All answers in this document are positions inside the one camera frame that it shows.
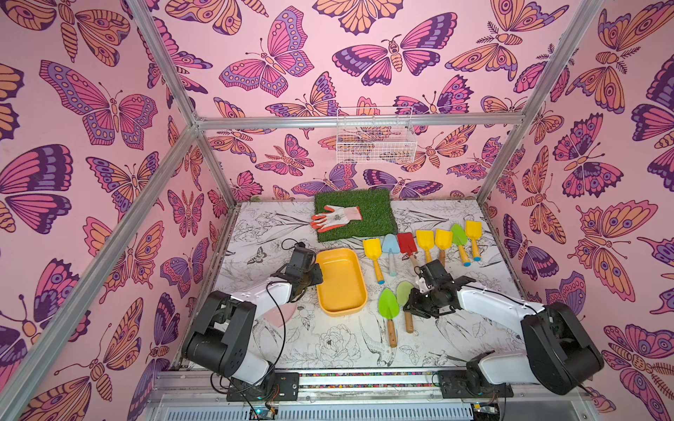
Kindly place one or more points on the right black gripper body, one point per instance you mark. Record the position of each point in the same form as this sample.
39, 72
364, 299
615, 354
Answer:
423, 299

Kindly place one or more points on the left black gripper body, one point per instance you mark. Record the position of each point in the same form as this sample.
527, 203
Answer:
313, 276

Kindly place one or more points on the pale green trowel wooden handle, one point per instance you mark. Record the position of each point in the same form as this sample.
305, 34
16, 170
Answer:
403, 292

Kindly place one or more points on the yellow plastic storage box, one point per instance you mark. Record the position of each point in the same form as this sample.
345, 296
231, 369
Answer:
343, 291

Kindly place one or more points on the red shovel wooden handle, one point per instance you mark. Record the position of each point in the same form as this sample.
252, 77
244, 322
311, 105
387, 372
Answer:
408, 248

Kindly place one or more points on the light blue trowel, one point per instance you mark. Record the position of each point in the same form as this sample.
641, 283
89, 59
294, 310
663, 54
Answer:
391, 249

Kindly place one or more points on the yellow shovel blue-tipped handle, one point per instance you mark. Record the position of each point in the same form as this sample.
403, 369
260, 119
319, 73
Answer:
373, 250

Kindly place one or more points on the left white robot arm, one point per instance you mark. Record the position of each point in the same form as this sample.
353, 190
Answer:
219, 337

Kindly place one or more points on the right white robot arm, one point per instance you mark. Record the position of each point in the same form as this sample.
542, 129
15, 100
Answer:
559, 354

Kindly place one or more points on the white orange gardening glove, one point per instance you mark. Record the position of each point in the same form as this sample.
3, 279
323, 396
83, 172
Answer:
335, 217

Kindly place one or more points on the green artificial grass mat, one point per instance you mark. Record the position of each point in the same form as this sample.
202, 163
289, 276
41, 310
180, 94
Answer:
375, 206

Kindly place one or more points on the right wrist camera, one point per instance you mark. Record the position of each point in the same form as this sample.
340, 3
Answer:
432, 275

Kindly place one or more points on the white wire basket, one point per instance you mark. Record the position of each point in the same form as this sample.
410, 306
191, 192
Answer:
375, 138

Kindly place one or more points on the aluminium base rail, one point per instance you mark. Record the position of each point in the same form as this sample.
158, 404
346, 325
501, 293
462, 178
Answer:
359, 394

